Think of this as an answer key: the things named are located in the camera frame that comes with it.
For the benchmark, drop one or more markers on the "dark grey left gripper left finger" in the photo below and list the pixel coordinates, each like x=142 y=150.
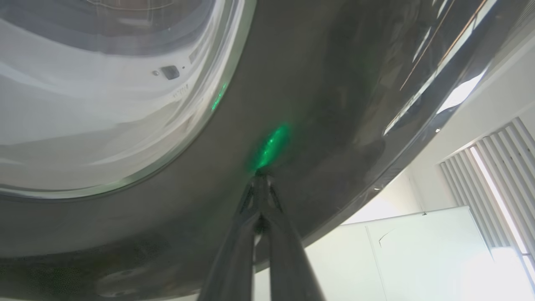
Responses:
x=234 y=259

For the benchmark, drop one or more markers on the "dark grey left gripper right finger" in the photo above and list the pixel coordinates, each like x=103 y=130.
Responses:
x=288 y=263

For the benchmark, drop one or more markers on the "white partition panel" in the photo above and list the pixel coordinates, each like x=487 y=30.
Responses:
x=418 y=259

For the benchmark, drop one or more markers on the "black round glass washer door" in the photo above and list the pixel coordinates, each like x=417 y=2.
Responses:
x=313 y=83

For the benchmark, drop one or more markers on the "white vertical window blinds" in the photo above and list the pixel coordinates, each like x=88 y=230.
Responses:
x=493 y=179

